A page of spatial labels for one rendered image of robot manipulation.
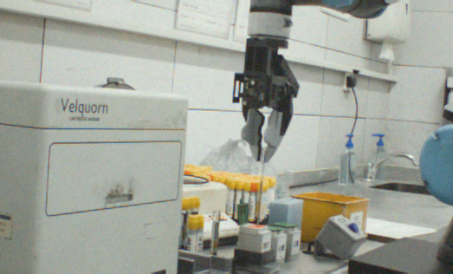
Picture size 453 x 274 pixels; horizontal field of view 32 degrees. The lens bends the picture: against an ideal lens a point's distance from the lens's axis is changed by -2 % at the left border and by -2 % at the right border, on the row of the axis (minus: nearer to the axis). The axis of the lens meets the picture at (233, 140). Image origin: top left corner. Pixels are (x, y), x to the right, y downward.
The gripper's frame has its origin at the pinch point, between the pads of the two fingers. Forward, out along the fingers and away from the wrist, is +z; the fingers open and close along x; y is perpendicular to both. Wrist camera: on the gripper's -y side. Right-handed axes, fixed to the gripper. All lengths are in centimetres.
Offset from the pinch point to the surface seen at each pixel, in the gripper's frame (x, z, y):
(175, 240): 6.5, 9.4, 39.9
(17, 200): 3, 3, 66
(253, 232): 0.2, 13.7, 2.1
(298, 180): -49, 19, -142
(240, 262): -1.6, 19.2, 2.7
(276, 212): -4.0, 12.6, -17.3
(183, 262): 3.4, 13.9, 32.0
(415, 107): -33, -12, -242
